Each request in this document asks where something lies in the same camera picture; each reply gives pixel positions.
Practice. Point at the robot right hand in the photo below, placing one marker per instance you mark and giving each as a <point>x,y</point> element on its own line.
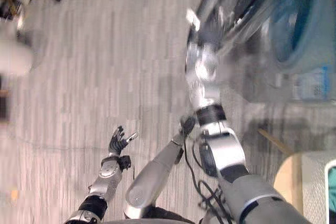
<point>203,28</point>

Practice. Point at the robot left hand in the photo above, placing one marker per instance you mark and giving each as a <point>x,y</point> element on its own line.
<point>116,144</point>

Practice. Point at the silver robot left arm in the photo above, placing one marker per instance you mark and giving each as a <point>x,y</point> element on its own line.
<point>107,179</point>

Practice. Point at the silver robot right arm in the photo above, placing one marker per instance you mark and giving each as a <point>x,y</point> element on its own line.
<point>228,155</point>

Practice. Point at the washing machine round door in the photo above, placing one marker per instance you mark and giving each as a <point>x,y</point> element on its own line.
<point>244,6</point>

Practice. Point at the grey washing machine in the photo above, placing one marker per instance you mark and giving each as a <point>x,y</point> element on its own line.
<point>302,37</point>

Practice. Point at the white laundry basket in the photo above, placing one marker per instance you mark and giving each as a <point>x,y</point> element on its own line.
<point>330,182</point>

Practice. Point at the green clothes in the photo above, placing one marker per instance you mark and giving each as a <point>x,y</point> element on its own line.
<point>333,190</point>

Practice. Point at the silver robot leg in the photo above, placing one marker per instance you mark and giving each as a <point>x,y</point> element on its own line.
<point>152,174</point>

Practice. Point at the blue white label sticker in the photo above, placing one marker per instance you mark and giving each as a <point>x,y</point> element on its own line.
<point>312,83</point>

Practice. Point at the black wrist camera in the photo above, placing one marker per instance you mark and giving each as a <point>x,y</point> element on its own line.
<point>125,162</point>

